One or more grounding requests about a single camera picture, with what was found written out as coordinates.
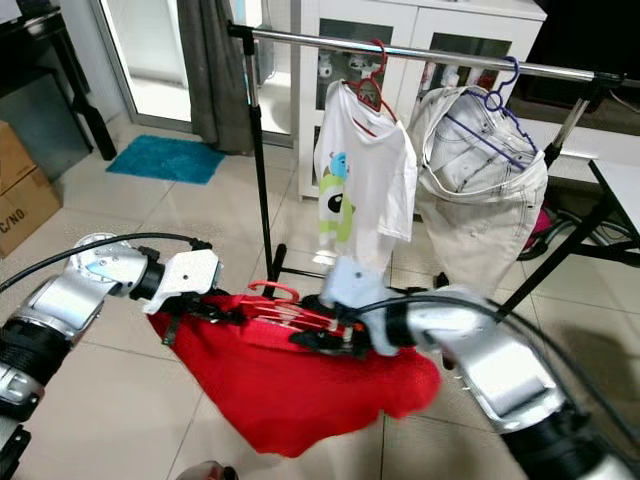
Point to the slanted clothes rack pole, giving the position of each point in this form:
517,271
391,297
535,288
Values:
570,125

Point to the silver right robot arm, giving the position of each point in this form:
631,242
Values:
500,370

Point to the blue clothes hanger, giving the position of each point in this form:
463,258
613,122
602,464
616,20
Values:
515,72

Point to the teal floor mat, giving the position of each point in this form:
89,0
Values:
165,160

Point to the dark red clothes hanger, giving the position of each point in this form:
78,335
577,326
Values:
382,62

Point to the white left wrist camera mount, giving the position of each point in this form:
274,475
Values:
195,272

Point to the black desk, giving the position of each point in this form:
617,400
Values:
50,60

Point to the black table leg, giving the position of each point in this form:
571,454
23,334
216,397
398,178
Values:
550,260

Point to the white printed t-shirt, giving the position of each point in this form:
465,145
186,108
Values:
370,180

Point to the upright clothes rack pole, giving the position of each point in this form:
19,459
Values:
259,150

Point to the black television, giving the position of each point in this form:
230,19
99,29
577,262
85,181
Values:
580,40

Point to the chrome clothes rack rail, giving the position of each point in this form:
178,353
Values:
410,52

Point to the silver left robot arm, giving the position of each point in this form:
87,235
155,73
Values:
80,300

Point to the grey curtain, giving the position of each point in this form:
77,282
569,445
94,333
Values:
210,80

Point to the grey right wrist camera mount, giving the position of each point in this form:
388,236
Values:
360,285

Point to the white glass-door cabinet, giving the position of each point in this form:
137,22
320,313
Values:
410,20

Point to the beige jeans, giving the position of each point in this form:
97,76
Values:
480,220

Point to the red garment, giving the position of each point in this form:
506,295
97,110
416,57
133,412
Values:
280,390

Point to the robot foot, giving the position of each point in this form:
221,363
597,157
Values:
205,470

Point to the cardboard box with black print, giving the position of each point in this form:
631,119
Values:
25,215

